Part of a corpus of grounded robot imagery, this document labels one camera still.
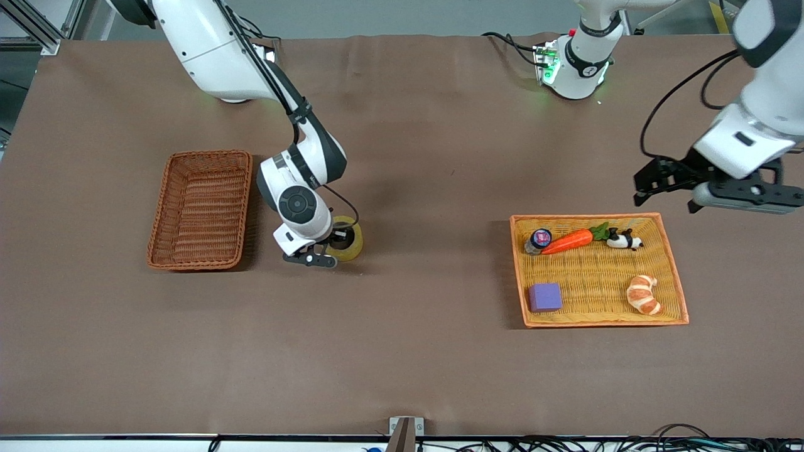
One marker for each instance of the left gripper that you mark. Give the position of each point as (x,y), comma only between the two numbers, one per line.
(687,167)

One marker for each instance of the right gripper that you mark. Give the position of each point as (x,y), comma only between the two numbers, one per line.
(340,237)

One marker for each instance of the yellow clear tape roll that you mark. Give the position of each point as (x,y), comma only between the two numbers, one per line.
(357,248)

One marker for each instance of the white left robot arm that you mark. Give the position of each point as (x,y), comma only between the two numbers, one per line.
(581,56)

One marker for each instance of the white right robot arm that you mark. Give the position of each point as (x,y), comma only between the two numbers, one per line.
(207,50)

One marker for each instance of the brown wicker basket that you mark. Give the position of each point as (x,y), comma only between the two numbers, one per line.
(201,213)

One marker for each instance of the toy panda figure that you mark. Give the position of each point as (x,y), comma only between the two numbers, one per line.
(620,240)

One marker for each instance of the orange toy carrot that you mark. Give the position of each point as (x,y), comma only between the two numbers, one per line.
(568,242)

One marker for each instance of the brown table cover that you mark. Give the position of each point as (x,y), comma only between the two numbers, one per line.
(402,345)

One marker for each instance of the toy croissant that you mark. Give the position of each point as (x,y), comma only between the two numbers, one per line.
(642,295)

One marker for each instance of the orange wicker tray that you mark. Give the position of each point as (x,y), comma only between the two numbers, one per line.
(590,282)

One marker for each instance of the small round jar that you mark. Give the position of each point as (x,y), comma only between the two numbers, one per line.
(540,238)

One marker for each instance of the purple foam cube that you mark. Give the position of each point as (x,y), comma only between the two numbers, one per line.
(545,298)

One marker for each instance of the black left camera mount bracket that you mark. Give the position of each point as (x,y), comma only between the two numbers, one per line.
(747,183)

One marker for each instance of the metal bracket with brown bar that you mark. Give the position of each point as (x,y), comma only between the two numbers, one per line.
(394,427)

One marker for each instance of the aluminium frame profile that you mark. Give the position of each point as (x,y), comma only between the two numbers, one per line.
(47,45)

